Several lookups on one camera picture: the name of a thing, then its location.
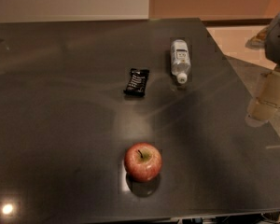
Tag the clear plastic water bottle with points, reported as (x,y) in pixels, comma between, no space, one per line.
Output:
(180,61)

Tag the black chocolate rxbar wrapper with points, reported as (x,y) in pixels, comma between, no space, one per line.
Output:
(137,82)

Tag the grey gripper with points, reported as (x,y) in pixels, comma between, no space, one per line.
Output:
(279,42)

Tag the red apple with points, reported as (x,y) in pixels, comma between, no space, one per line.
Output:
(142,162)

